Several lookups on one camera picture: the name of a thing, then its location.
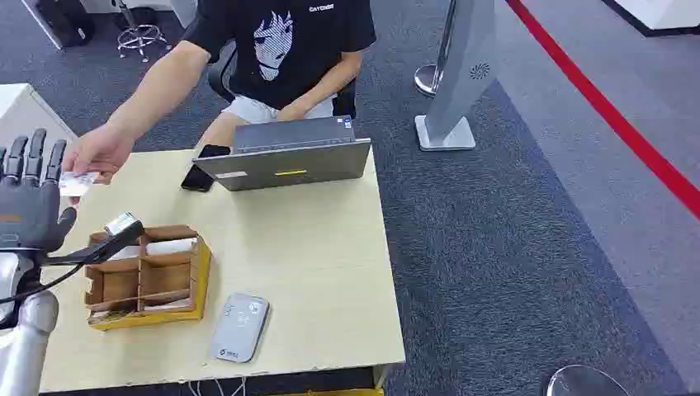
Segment person's right hand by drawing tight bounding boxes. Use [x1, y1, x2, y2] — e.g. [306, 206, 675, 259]
[61, 124, 136, 206]

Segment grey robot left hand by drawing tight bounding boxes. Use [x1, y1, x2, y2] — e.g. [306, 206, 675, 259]
[0, 128, 78, 256]

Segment person's left hand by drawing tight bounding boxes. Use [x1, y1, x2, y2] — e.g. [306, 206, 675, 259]
[275, 101, 310, 123]

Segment white printed card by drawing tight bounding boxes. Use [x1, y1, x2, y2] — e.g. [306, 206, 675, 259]
[58, 171, 100, 198]

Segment grey laptop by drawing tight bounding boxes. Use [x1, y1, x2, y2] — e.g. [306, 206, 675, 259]
[192, 115, 373, 193]

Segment person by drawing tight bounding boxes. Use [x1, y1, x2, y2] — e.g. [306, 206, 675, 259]
[61, 0, 378, 206]

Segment white cabinet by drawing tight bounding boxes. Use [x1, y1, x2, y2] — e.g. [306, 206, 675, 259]
[0, 82, 78, 149]

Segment black smartphone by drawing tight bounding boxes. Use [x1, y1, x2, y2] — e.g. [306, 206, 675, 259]
[179, 144, 233, 194]

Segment white card stack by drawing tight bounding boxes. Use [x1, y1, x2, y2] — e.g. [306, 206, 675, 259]
[144, 237, 198, 257]
[108, 245, 143, 262]

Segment chrome stool base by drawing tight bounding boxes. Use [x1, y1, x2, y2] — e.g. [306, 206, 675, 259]
[116, 0, 172, 64]

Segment black case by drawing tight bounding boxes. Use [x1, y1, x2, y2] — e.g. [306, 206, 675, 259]
[21, 0, 97, 51]

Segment wooden compartment card box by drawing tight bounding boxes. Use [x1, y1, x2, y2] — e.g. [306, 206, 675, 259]
[83, 224, 213, 332]

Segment grey kiosk stand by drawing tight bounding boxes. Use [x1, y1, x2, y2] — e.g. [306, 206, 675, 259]
[414, 0, 498, 153]

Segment grey card reader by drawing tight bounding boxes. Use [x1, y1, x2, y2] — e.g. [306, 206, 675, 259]
[210, 292, 271, 365]

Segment red floor tape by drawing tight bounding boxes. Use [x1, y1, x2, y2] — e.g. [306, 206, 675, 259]
[504, 0, 700, 222]

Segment white platform with dark edge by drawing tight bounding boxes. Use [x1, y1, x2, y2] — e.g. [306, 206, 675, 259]
[600, 0, 700, 38]

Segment chrome stanchion base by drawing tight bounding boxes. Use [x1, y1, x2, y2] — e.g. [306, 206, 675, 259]
[546, 364, 631, 396]

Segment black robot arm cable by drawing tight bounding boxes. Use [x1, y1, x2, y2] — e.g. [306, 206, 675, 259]
[0, 263, 84, 307]

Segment left wrist camera on black bracket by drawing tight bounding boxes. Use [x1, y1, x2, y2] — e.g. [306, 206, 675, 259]
[40, 211, 145, 268]

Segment white cables under desk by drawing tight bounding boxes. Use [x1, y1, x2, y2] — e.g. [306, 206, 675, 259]
[187, 376, 248, 396]

